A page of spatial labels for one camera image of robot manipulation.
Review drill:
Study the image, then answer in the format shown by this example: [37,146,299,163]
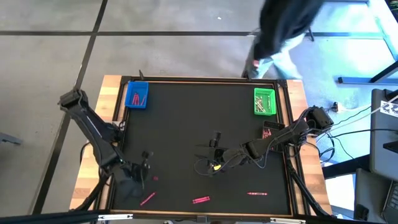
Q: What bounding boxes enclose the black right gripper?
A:
[195,143,239,170]

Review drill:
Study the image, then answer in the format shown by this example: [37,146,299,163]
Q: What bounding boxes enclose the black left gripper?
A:
[126,163,155,187]

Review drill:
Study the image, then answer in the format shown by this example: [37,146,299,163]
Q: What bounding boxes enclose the green plastic basket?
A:
[254,87,277,116]

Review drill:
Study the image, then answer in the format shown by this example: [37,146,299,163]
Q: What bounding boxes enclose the black table mat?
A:
[111,81,292,215]

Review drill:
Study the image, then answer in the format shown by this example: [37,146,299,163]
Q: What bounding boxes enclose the black plastic basket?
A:
[261,120,286,152]

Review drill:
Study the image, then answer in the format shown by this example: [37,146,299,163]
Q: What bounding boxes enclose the blue plastic basket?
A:
[124,80,149,109]

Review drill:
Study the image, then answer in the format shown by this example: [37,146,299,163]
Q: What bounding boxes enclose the black aluminium crossbar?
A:
[0,208,398,224]

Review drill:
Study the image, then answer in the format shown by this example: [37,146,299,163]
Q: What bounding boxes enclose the black steel beam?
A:
[322,154,371,180]

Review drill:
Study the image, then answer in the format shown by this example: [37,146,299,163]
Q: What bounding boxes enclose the grey chair leg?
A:
[0,132,23,146]

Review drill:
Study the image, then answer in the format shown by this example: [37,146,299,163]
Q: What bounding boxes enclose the person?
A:
[242,0,326,80]

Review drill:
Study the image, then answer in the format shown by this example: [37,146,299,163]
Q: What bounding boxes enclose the small black box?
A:
[354,203,369,222]

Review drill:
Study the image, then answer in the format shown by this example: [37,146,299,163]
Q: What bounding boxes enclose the black white marker tag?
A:
[379,100,398,118]

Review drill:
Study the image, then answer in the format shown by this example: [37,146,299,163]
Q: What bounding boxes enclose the black keyboard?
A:
[381,181,398,224]

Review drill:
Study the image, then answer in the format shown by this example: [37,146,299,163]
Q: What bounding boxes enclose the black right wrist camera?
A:
[210,131,222,149]

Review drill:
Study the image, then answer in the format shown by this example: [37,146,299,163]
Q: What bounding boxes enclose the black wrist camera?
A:
[141,151,154,172]
[210,131,222,149]

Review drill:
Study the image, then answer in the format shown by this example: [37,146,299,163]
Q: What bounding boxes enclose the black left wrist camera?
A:
[141,151,154,172]

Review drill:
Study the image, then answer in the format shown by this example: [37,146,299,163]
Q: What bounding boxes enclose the silver metal bracket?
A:
[98,213,134,222]
[269,217,307,224]

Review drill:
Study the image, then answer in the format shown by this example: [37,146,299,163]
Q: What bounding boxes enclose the black power cable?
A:
[328,127,398,139]

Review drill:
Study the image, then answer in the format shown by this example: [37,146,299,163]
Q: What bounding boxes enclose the white cable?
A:
[334,95,398,128]

